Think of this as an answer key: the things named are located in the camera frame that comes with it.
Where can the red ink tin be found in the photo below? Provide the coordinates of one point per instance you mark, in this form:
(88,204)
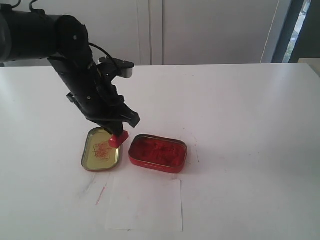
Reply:
(158,153)

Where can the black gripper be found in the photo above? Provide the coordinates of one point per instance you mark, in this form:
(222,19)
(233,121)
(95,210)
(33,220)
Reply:
(95,95)

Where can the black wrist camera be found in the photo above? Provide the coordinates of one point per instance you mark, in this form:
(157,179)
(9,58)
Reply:
(117,67)

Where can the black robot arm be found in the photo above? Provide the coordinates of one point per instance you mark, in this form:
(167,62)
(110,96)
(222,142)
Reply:
(64,42)

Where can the red stamp block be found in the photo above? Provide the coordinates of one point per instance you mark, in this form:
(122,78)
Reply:
(117,141)

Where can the white paper sheet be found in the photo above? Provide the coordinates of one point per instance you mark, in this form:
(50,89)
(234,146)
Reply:
(152,205)

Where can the beige side table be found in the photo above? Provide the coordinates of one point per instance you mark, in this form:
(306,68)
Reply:
(314,64)

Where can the gold tin lid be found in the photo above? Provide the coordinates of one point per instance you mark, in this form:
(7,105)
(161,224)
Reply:
(98,155)

